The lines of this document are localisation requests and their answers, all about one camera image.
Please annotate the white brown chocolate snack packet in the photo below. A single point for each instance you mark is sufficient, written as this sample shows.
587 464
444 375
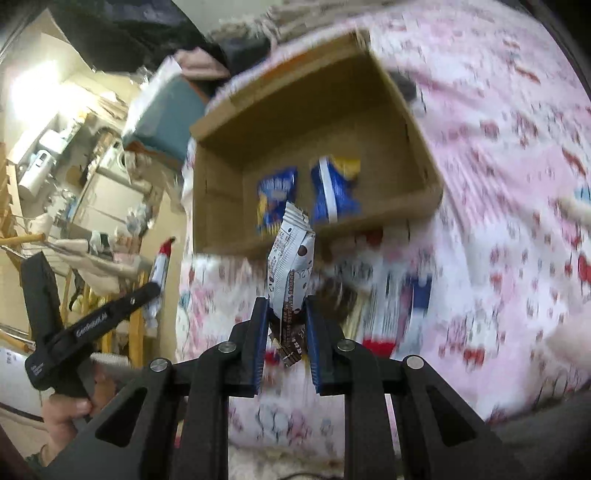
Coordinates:
288 277

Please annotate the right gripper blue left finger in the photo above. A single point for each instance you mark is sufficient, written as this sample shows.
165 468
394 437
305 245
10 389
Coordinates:
256 346

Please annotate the person's left hand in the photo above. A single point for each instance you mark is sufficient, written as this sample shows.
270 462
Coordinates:
59 412

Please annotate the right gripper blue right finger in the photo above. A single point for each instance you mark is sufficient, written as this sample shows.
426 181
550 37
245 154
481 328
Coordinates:
313 344

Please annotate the teal cushioned chair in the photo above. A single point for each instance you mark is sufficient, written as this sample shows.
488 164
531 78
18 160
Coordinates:
159 118

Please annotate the white washing machine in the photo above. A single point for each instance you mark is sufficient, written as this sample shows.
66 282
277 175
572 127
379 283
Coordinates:
36 174

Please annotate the pink cartoon bed sheet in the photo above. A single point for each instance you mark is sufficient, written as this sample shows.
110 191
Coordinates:
508 123

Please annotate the black garment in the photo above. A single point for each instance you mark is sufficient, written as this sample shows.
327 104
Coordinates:
123 36

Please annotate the brown cardboard box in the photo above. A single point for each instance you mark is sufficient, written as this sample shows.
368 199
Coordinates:
334 98

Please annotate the white cat paw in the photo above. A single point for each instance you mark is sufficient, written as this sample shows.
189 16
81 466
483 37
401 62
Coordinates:
577 211

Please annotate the blue yellow snack bag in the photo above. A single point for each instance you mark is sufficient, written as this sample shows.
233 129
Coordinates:
273 193

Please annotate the beige crumpled blanket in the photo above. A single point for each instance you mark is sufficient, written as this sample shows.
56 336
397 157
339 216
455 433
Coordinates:
288 20

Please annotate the blue white snack bag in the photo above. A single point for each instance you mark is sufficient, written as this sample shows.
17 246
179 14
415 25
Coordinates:
333 179

